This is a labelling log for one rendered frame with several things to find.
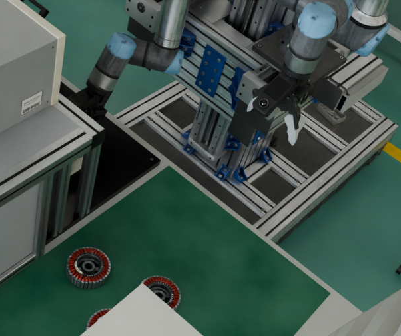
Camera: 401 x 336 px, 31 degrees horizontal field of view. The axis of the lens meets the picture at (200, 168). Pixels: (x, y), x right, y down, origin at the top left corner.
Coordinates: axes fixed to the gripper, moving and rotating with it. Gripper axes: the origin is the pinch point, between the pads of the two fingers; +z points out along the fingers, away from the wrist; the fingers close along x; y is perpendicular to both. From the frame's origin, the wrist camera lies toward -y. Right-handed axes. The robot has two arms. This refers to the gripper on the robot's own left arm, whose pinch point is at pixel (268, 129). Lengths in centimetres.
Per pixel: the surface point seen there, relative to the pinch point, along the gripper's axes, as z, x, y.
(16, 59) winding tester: -17, 40, -47
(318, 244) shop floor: 115, -8, 85
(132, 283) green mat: 40, 4, -35
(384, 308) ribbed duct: -101, -51, -111
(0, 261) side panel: 31, 27, -60
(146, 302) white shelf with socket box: -6, -16, -62
